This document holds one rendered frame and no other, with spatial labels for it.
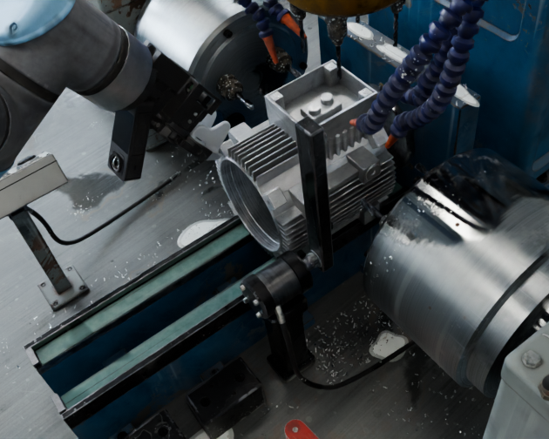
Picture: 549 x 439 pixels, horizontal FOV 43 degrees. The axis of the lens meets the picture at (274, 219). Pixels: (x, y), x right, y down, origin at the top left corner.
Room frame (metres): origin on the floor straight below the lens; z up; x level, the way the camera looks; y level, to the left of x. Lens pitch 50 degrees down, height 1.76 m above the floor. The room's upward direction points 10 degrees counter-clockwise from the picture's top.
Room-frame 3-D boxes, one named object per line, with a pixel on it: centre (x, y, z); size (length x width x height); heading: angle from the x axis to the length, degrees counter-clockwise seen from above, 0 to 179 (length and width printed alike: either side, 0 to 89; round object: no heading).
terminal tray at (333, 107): (0.73, -0.09, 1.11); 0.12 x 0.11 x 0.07; 118
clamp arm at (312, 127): (0.56, -0.05, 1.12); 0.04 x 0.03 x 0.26; 119
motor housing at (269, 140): (0.71, -0.06, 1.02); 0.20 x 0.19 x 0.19; 118
